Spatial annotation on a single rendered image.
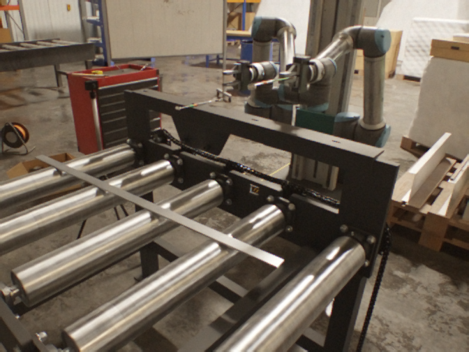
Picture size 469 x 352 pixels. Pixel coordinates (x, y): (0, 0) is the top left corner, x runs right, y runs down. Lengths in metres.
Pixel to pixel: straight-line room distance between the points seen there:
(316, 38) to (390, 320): 1.78
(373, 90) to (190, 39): 4.36
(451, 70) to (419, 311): 2.77
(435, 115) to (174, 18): 3.83
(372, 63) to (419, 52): 7.31
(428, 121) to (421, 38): 4.84
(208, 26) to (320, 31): 3.78
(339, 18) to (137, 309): 2.17
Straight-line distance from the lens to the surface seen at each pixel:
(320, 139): 1.26
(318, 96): 1.62
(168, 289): 1.01
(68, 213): 1.44
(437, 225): 2.94
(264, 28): 2.34
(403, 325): 2.36
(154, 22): 6.02
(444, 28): 9.30
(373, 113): 2.29
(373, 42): 2.06
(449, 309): 2.58
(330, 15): 2.66
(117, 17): 5.91
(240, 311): 1.11
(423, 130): 4.75
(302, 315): 0.97
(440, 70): 4.62
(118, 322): 0.95
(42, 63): 6.55
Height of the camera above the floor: 1.58
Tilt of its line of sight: 27 degrees down
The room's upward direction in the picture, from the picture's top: 1 degrees clockwise
